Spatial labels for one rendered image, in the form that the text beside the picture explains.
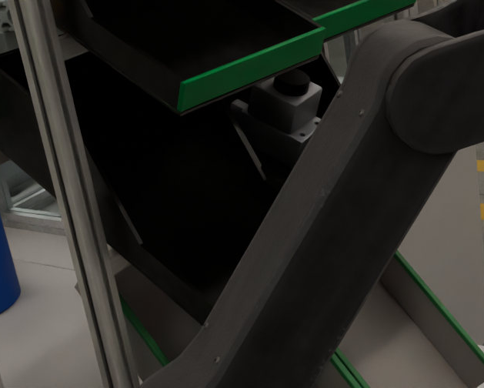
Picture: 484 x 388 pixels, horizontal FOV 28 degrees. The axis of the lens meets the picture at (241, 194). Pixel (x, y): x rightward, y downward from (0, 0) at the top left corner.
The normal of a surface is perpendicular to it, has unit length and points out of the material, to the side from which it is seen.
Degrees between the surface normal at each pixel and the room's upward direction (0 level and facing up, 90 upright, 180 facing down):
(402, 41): 21
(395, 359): 45
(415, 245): 90
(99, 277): 90
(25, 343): 0
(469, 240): 90
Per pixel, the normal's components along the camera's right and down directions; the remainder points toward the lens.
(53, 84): 0.81, 0.08
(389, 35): -0.50, -0.78
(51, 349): -0.16, -0.92
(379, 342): 0.38, -0.54
